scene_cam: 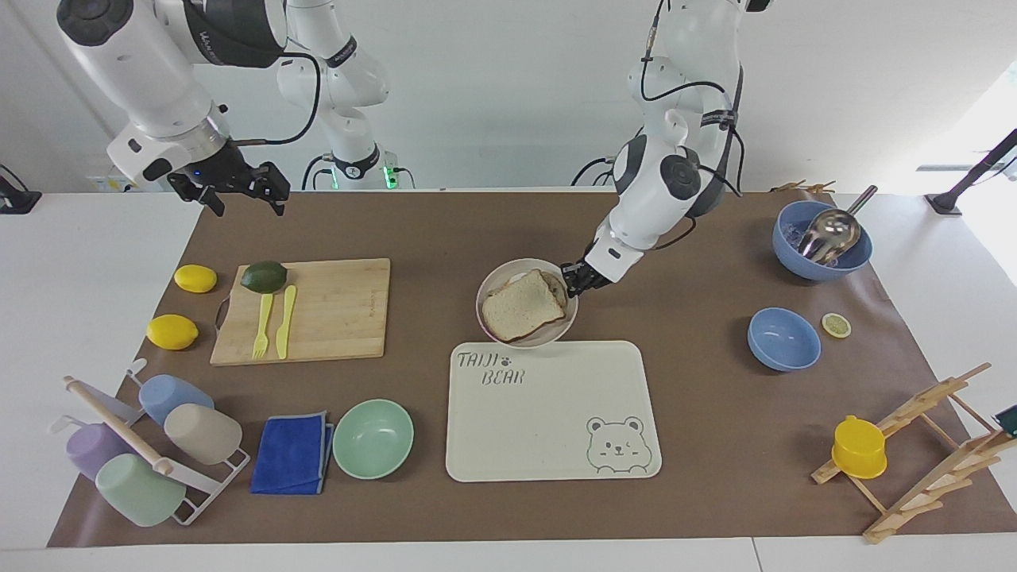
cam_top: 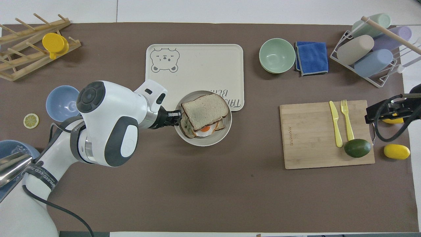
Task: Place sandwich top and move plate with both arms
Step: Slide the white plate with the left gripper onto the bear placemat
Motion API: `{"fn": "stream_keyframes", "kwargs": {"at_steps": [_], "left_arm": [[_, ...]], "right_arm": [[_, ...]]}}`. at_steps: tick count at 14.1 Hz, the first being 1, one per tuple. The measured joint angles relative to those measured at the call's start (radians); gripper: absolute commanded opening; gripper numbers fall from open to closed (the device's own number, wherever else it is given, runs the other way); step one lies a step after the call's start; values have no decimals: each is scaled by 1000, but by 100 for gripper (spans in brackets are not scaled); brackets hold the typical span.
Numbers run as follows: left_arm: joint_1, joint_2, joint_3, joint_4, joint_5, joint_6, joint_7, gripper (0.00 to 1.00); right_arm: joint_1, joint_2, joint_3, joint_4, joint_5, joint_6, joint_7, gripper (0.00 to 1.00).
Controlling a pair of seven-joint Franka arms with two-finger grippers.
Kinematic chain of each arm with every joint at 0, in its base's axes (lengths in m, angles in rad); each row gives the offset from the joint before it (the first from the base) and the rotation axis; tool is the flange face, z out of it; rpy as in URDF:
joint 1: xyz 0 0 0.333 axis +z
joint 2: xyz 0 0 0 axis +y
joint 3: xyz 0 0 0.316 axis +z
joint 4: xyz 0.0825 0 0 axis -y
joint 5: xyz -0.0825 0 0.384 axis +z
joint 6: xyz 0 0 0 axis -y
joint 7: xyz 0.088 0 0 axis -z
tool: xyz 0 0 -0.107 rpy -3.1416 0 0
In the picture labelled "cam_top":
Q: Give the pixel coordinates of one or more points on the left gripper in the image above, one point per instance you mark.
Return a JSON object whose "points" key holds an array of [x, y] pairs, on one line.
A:
{"points": [[161, 118]]}

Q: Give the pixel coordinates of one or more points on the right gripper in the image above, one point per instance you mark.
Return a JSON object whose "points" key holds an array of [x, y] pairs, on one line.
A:
{"points": [[388, 110]]}

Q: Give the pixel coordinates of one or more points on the sandwich with egg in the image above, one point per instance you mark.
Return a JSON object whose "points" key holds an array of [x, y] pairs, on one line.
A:
{"points": [[205, 110]]}

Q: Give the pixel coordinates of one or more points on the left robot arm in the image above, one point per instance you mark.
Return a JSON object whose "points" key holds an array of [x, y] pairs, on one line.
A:
{"points": [[108, 131]]}

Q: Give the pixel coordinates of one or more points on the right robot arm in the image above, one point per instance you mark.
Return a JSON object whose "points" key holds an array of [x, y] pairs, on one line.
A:
{"points": [[415, 90]]}

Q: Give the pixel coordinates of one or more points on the round beige plate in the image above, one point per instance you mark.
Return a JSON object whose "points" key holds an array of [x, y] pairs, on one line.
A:
{"points": [[213, 140]]}

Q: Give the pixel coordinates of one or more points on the yellow lemon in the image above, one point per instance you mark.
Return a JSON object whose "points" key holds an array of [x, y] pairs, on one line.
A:
{"points": [[396, 151], [394, 120]]}

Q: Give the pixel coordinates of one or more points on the bread slice with lettuce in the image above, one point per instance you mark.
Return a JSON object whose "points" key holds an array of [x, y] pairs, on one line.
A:
{"points": [[188, 129]]}

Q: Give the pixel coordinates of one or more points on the yellow plastic fork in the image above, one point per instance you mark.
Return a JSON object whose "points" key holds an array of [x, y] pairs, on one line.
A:
{"points": [[347, 121]]}

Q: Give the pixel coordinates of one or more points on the fried egg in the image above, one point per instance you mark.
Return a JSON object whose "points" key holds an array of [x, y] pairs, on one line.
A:
{"points": [[205, 129]]}

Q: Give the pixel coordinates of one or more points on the green avocado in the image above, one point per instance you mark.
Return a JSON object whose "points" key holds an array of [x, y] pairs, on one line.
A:
{"points": [[358, 148]]}

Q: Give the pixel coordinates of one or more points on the blue cup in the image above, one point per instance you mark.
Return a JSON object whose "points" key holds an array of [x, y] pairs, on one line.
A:
{"points": [[373, 63]]}

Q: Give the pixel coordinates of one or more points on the yellow plastic knife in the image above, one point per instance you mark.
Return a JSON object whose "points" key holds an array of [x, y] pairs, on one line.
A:
{"points": [[336, 125]]}

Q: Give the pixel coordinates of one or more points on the beige tray with bear print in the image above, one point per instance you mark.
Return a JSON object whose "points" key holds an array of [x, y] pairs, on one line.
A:
{"points": [[197, 65]]}

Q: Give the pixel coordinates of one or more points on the beige cup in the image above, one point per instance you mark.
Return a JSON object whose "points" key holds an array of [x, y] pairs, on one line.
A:
{"points": [[355, 49]]}

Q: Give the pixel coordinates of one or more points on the wooden stick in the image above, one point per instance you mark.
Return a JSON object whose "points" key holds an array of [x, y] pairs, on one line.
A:
{"points": [[391, 34]]}

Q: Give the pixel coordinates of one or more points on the purple cup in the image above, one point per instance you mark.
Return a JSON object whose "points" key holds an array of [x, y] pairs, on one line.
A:
{"points": [[399, 34]]}

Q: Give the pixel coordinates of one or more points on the wooden cutting board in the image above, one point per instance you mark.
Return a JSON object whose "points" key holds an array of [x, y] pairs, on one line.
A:
{"points": [[309, 138]]}

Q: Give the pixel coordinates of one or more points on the green cup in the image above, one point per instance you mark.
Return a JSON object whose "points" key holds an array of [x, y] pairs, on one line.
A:
{"points": [[373, 24]]}

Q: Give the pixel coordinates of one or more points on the blue cloth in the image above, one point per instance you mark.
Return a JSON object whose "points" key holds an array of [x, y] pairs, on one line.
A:
{"points": [[312, 57]]}

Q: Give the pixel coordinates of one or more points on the blue bowl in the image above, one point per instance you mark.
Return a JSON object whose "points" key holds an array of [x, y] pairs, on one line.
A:
{"points": [[61, 102], [18, 146]]}

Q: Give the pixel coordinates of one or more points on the green bowl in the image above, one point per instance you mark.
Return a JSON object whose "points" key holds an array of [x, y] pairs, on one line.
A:
{"points": [[277, 55]]}

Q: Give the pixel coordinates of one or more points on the lemon slice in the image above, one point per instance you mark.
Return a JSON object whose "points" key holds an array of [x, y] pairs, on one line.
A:
{"points": [[31, 120]]}

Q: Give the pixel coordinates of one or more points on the yellow cup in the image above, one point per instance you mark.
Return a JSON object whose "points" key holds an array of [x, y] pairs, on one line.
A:
{"points": [[54, 44]]}

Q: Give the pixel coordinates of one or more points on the wooden dish rack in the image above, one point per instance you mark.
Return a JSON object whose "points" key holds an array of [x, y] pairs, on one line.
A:
{"points": [[19, 62]]}

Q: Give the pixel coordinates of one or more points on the silver metal utensil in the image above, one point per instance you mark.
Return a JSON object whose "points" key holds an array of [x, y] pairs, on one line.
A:
{"points": [[13, 168]]}

